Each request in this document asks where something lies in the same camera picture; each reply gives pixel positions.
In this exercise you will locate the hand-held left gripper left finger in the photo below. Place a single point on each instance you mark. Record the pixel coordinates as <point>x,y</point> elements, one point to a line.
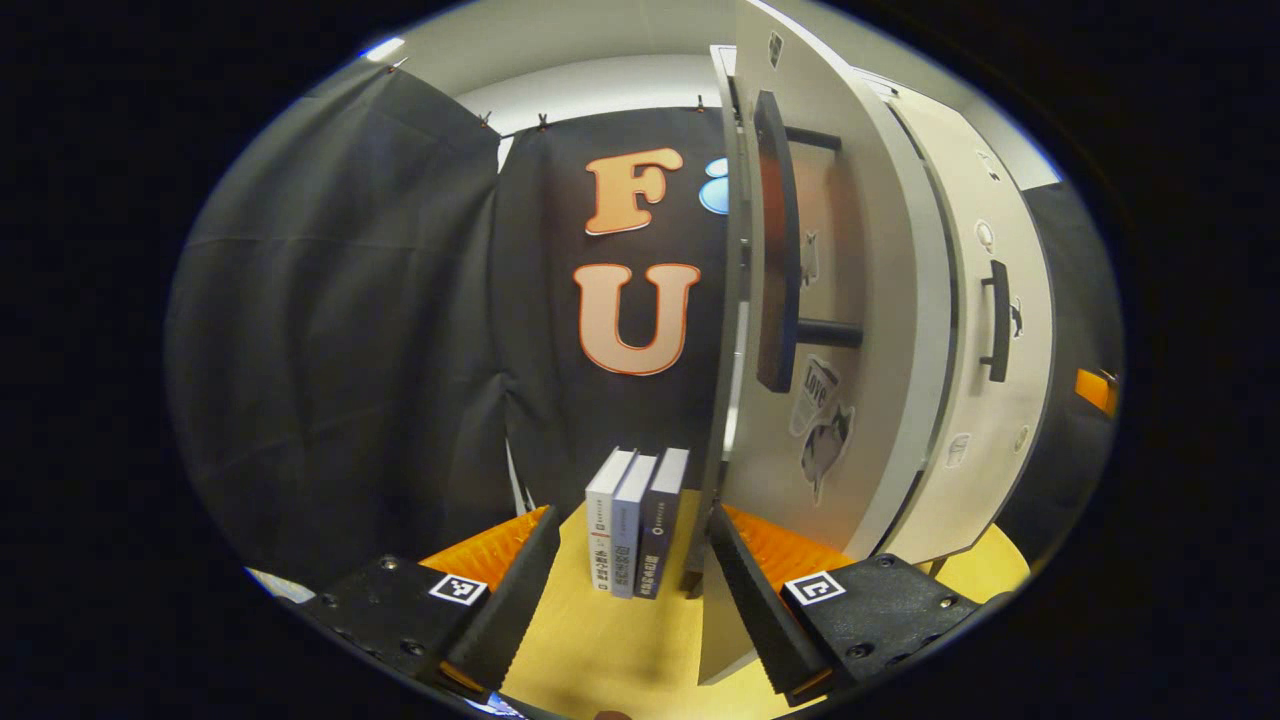
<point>515,610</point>

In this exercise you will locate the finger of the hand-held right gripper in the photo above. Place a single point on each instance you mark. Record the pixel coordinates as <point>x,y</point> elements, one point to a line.
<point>1093,390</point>

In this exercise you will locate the grey blue book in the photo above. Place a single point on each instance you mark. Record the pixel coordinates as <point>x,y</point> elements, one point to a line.
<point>632,530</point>

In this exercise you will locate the grey cabinet door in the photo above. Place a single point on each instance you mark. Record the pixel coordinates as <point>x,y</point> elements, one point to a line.
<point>840,250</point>
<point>1030,300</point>

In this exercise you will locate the white book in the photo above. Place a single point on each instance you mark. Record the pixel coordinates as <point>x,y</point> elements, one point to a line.
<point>603,520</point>

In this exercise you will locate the dark navy book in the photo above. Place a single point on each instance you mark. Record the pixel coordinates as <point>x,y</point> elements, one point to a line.
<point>660,530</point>

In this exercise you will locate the ceiling light strip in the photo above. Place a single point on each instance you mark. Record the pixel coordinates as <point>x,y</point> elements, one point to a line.
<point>383,48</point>

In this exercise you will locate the white flat object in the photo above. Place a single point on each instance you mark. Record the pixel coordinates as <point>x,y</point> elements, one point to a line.
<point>280,585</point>

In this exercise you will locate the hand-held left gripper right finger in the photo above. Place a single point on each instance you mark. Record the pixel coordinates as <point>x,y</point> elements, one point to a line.
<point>765,620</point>

